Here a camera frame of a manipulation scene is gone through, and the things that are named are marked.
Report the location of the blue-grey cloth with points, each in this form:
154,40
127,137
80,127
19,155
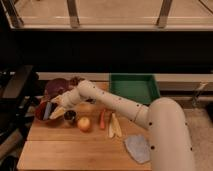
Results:
138,148

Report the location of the black chair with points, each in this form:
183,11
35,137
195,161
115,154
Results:
17,93

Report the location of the blue sponge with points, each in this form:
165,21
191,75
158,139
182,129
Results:
47,111

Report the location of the orange carrot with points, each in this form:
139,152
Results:
102,119

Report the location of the orange fruit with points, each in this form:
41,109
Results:
84,124

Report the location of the wooden cutting board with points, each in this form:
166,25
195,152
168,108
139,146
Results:
58,146

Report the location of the brown bowl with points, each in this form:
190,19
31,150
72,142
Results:
39,112

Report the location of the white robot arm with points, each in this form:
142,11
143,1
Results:
169,138

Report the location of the green tray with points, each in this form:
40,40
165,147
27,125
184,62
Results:
141,88

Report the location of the small metal cup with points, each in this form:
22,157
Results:
70,117

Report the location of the purple bowl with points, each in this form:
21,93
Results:
56,86

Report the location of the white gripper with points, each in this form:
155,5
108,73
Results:
67,100

